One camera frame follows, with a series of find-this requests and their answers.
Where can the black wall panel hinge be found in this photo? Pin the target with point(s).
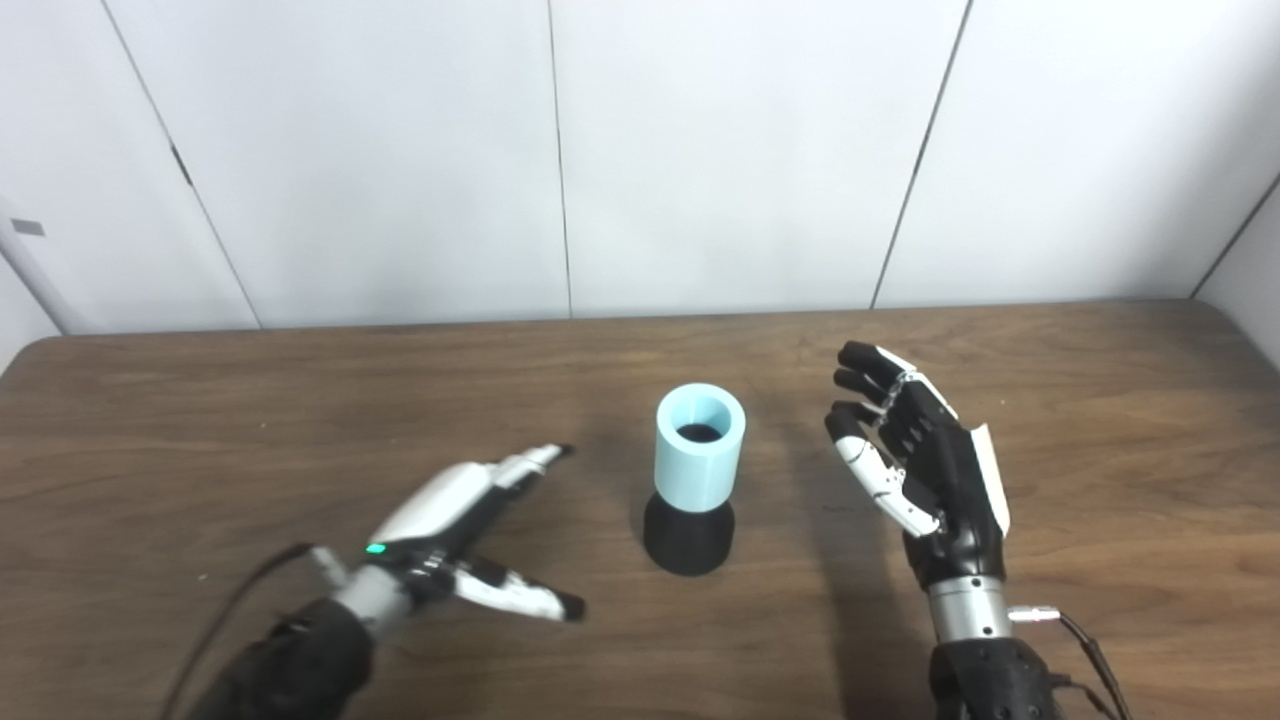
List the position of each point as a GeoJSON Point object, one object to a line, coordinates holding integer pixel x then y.
{"type": "Point", "coordinates": [181, 166]}

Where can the black flared nozzle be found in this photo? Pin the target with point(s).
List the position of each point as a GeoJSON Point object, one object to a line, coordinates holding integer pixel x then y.
{"type": "Point", "coordinates": [690, 535]}

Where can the small gray wall label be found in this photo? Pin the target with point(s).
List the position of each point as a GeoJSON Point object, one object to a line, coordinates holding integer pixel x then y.
{"type": "Point", "coordinates": [27, 227]}

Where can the white and black right hand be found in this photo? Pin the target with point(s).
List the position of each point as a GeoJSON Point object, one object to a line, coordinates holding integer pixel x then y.
{"type": "Point", "coordinates": [945, 470]}

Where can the white and black left hand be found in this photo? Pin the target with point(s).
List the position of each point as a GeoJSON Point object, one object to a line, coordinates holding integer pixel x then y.
{"type": "Point", "coordinates": [450, 520]}

